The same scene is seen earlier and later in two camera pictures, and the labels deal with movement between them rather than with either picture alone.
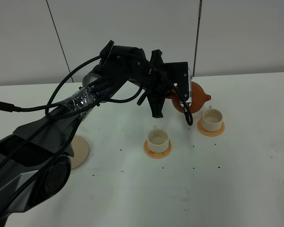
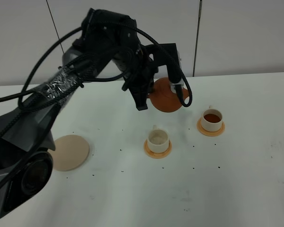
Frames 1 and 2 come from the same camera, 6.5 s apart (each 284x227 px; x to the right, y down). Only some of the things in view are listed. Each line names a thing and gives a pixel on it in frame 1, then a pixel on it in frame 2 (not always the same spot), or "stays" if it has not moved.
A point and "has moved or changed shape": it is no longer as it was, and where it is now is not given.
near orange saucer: [157, 155] stays
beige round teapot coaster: [80, 148] stays
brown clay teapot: [198, 98] has moved or changed shape
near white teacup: [158, 140] stays
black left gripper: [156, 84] → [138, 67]
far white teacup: [212, 119] stays
